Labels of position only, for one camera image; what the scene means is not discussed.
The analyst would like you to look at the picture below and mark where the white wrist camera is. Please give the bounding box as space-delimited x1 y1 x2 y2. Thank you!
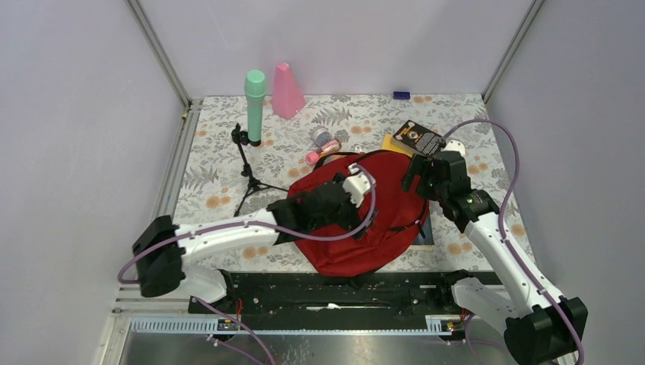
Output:
342 169 376 208
443 139 466 157

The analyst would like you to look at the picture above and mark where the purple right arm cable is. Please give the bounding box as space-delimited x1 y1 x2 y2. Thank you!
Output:
442 119 586 365

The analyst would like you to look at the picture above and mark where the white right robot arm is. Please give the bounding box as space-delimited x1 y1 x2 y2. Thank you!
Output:
402 151 588 364

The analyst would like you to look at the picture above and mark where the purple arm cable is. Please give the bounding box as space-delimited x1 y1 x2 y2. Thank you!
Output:
117 163 378 365
442 119 586 365

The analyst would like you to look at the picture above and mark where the black mini tripod stand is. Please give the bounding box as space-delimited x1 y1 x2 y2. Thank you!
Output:
231 123 288 217

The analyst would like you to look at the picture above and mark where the green toy microphone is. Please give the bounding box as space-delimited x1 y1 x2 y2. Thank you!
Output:
244 69 267 147

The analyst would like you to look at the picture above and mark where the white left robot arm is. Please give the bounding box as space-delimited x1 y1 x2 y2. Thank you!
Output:
118 170 376 313

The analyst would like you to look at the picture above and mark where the pink cone block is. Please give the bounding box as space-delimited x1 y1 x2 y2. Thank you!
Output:
272 62 307 119

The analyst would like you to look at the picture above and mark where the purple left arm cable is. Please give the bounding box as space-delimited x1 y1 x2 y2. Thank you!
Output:
117 163 378 365

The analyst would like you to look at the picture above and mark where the pink capped tube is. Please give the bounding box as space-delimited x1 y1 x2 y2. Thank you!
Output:
304 138 342 166

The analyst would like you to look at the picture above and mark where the floral table mat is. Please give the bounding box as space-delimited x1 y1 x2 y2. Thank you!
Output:
173 94 535 273

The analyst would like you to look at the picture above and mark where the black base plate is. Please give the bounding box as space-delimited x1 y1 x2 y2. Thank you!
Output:
189 269 510 332

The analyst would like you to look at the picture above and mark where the small blue block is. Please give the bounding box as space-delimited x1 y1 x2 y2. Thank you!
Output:
392 91 411 100

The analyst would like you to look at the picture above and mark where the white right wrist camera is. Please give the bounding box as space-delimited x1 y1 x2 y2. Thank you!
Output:
443 139 466 157

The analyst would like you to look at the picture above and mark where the yellow book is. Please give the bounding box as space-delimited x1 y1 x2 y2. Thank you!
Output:
381 134 405 154

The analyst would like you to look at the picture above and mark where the red backpack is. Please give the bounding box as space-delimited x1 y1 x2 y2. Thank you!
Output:
287 150 431 278

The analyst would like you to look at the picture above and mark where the black paperback book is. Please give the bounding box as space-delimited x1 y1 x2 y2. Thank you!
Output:
390 120 447 156

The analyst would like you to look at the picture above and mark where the clear glitter jar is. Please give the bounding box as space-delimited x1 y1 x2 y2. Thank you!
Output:
311 127 333 147

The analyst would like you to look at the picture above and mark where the dark blue book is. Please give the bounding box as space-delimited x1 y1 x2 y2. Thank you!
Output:
408 217 435 251

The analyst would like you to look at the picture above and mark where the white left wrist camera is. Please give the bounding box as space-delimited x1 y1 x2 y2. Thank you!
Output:
342 169 376 208

